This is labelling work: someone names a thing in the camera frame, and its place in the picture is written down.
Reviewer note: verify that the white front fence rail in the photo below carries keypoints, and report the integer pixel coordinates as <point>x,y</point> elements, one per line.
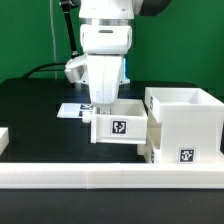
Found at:
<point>102,176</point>

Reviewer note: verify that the white block at left edge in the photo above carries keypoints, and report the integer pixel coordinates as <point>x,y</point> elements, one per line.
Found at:
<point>4,139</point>

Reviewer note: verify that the white drawer box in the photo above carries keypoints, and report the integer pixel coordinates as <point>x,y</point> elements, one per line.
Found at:
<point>125,124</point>

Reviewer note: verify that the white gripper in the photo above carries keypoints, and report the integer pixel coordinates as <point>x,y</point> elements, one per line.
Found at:
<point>104,48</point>

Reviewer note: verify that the white drawer cabinet frame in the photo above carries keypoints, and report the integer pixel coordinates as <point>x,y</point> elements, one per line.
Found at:
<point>184,126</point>

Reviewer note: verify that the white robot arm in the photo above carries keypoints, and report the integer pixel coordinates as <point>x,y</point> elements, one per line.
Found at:
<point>109,13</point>

